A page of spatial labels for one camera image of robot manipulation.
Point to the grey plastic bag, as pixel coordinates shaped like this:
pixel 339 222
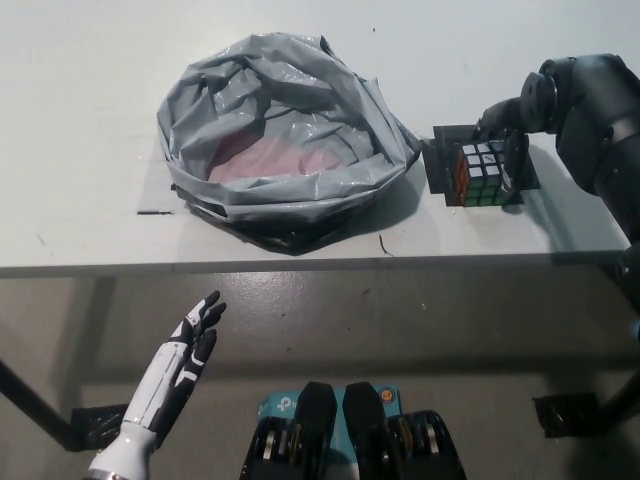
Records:
pixel 250 100

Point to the teal tp-link box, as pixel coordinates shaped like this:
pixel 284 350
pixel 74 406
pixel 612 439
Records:
pixel 280 402

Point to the black tape square marker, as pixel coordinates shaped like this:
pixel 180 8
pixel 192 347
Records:
pixel 437 165

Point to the clear tape patch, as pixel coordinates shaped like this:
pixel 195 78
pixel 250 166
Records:
pixel 155 192

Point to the reddish sheet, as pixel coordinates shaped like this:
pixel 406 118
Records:
pixel 280 160

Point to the rubik's cube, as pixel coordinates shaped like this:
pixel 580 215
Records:
pixel 475 170

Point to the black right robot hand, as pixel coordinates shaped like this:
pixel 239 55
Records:
pixel 502 117

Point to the small dark thread scrap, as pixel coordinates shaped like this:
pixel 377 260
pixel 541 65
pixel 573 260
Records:
pixel 382 245

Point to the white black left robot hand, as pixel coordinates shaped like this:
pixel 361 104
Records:
pixel 170 375

